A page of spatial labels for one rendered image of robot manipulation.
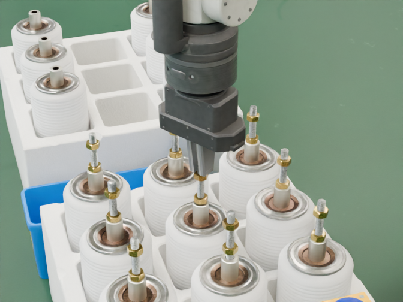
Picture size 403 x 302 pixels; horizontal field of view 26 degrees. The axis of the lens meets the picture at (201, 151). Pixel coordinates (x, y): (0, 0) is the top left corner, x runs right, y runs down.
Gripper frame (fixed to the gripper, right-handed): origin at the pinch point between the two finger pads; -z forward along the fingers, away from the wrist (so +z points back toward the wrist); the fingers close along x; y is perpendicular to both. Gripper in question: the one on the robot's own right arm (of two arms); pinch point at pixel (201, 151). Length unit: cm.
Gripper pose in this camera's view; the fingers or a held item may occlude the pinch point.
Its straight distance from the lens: 112.0
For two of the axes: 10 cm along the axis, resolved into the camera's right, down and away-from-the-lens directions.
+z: 0.0, -8.3, -5.6
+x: 7.9, 3.4, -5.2
